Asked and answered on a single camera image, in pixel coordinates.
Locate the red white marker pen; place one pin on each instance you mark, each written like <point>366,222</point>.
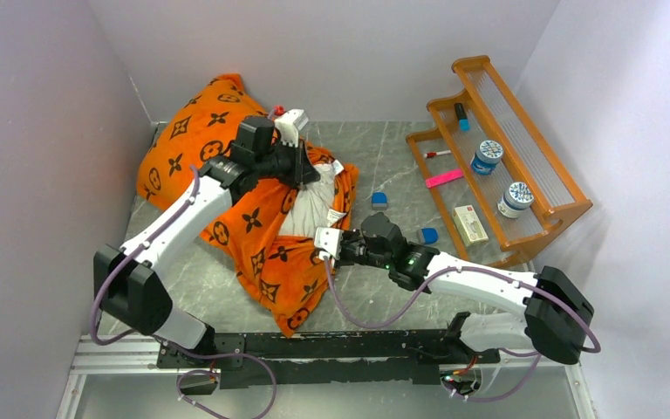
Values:
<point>433,154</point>

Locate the wooden tiered shelf rack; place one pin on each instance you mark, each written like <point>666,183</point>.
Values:
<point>495,114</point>

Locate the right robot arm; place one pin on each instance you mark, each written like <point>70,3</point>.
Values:
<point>538,313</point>

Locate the small cardboard box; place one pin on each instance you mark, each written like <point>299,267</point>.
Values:
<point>469,225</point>

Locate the white pillow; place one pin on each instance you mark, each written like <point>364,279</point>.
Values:
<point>313,207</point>

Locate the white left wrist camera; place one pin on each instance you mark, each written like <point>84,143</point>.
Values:
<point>289,126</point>

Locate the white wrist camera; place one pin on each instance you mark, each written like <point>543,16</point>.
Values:
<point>289,126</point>
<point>327,242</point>

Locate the pink flat strip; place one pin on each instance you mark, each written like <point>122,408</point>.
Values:
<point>449,176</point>

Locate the blue jar far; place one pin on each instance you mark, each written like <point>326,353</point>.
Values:
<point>516,198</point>

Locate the blue jar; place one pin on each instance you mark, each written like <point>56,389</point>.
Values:
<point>516,198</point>
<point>487,156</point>

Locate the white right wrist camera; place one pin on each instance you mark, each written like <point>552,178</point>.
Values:
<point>327,242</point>

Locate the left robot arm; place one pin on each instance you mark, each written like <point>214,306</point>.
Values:
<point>127,280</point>

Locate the orange patterned pillowcase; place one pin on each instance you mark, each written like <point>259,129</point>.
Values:
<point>281,273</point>

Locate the blue grey eraser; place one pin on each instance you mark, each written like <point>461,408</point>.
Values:
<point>427,236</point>

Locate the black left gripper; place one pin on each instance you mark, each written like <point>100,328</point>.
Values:
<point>301,170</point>

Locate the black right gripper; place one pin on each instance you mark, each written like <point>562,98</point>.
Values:
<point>342,258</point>

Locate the blue black highlighter marker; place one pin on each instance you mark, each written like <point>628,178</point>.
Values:
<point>462,117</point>

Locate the blue jar near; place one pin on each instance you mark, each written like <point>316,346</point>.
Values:
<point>487,156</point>

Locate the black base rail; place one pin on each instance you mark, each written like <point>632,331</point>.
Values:
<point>419,356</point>

